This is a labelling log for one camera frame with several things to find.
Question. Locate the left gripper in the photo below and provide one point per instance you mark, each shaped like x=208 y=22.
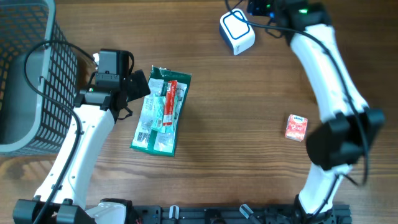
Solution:
x=134 y=89

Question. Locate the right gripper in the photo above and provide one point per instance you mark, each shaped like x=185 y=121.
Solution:
x=254 y=7

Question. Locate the red sachet stick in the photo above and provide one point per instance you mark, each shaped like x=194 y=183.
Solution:
x=169 y=102

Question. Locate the pale teal sachet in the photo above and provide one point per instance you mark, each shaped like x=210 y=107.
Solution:
x=159 y=107

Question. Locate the green plastic packet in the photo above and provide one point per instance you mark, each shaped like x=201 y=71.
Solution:
x=150 y=141

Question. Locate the orange tissue pack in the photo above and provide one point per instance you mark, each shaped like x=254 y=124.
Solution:
x=296 y=127

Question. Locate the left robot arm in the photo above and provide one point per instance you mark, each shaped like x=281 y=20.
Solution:
x=62 y=196

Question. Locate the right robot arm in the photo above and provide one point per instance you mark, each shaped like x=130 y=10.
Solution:
x=349 y=126

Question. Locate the white barcode scanner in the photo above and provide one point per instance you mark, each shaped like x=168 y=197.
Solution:
x=238 y=35

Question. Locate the grey plastic shopping basket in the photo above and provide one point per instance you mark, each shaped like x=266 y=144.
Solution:
x=32 y=49

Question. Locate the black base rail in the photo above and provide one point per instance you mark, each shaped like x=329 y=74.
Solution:
x=174 y=214

